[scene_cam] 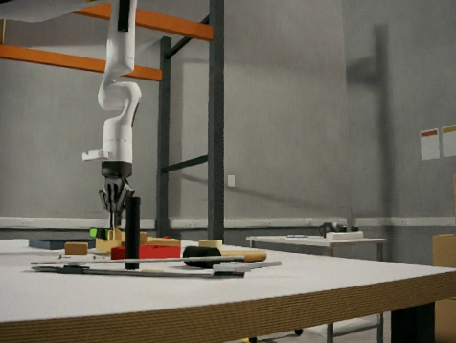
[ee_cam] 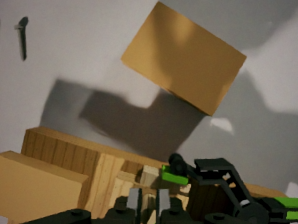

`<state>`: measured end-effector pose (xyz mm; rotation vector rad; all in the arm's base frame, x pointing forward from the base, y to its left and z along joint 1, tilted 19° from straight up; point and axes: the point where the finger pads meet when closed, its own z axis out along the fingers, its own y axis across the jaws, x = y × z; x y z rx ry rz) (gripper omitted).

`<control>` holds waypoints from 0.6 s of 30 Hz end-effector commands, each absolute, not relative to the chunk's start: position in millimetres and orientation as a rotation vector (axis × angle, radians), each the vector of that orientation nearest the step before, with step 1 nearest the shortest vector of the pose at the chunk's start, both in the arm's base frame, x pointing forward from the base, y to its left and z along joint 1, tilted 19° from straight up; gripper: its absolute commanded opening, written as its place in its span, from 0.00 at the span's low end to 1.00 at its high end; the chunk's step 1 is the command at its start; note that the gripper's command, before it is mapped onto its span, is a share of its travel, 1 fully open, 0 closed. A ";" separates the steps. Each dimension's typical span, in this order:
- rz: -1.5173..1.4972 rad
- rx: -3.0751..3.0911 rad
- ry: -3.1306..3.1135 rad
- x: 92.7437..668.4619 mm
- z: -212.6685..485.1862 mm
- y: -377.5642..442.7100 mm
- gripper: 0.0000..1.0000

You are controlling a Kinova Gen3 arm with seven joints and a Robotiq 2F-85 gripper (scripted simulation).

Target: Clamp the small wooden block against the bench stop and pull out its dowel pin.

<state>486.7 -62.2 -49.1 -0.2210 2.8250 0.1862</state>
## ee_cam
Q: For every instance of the light wooden dowel pin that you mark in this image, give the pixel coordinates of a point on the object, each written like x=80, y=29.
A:
x=148, y=209

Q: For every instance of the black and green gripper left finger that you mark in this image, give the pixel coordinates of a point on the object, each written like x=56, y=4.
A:
x=130, y=214

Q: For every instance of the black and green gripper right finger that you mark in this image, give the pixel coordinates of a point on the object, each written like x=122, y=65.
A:
x=169, y=211

